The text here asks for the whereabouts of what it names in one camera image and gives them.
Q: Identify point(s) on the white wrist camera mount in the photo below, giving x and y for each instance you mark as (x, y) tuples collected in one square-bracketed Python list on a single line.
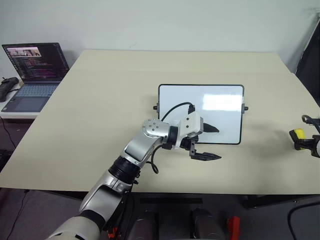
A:
[(317, 148), (191, 123)]

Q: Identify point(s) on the black-framed whiteboard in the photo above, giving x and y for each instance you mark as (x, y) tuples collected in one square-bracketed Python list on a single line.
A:
[(220, 115)]

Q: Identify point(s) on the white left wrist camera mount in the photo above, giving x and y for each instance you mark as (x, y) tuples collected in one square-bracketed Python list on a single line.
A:
[(191, 123)]

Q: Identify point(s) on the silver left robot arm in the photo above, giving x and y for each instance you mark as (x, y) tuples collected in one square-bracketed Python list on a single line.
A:
[(140, 147)]

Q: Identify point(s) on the yellow block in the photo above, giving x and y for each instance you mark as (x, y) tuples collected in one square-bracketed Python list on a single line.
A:
[(298, 133)]

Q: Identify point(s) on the open dark-screen laptop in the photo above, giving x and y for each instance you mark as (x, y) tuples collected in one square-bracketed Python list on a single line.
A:
[(37, 65)]

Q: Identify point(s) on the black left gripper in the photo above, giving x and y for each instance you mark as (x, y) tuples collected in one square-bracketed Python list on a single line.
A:
[(185, 143)]

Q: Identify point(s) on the red plastic part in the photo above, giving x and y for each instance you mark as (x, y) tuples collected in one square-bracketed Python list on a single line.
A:
[(233, 223)]

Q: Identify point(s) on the black table frame bar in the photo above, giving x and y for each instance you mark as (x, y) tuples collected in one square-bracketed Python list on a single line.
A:
[(275, 200)]

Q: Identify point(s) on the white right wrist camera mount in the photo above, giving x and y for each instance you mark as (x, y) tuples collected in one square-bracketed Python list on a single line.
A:
[(317, 148)]

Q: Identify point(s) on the black handheld controller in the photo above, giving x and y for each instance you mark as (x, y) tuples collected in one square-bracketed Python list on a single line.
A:
[(7, 87)]

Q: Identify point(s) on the black backdrop panel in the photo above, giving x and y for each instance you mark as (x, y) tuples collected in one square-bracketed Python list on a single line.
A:
[(311, 62)]

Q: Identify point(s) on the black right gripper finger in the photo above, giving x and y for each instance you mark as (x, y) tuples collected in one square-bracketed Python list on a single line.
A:
[(307, 144)]

